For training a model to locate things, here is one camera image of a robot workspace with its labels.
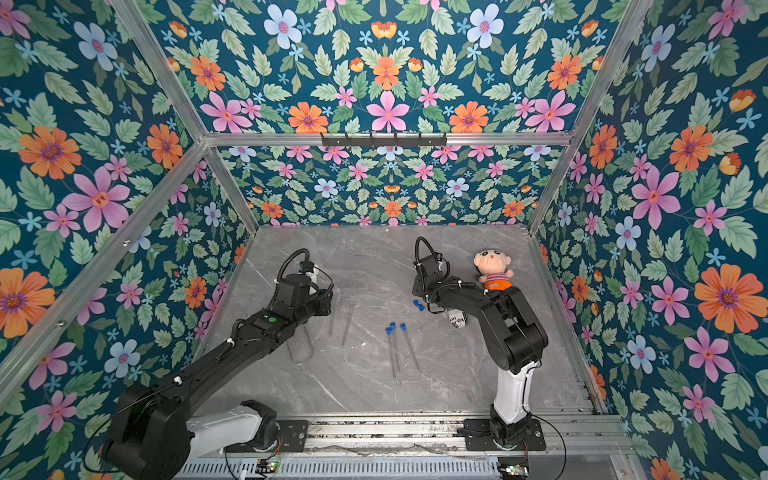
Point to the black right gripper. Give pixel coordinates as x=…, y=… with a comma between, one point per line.
x=421, y=285

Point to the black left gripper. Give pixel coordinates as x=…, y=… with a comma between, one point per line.
x=322, y=295

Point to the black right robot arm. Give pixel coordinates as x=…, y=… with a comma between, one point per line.
x=513, y=334

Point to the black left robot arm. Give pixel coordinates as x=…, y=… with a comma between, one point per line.
x=156, y=429

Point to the plush doll orange pants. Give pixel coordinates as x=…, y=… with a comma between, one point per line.
x=494, y=269

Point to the white ventilation grille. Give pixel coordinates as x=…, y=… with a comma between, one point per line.
x=345, y=467

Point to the metal hook rail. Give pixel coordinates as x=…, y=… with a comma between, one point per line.
x=371, y=140

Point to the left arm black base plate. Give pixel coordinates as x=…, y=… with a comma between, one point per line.
x=282, y=436

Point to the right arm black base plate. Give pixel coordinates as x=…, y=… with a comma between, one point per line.
x=494, y=435

